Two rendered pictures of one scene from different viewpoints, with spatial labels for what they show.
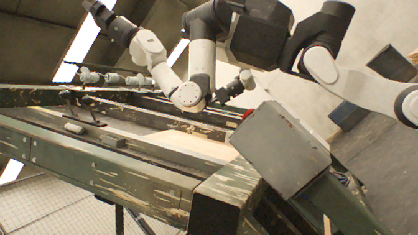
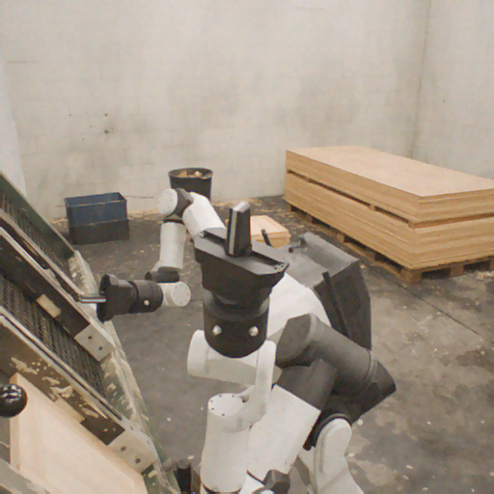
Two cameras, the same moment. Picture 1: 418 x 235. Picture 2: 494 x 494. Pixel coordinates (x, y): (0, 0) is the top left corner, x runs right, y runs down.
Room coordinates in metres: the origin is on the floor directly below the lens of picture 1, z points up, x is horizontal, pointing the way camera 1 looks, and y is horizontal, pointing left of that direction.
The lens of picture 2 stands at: (0.36, 0.41, 1.80)
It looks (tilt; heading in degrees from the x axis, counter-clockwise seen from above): 20 degrees down; 317
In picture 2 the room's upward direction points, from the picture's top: straight up
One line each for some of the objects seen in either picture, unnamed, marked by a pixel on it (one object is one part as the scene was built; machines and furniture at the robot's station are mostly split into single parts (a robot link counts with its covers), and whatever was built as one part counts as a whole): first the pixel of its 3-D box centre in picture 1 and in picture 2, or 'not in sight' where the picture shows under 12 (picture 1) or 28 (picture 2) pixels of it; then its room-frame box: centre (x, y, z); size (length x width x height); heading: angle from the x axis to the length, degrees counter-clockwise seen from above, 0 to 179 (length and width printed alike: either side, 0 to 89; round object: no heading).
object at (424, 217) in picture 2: not in sight; (377, 201); (3.18, -4.21, 0.39); 2.46 x 1.05 x 0.78; 159
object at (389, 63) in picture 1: (392, 66); (191, 200); (4.76, -2.90, 0.33); 0.52 x 0.51 x 0.65; 159
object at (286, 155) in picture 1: (280, 147); not in sight; (0.59, -0.07, 0.84); 0.12 x 0.12 x 0.18; 71
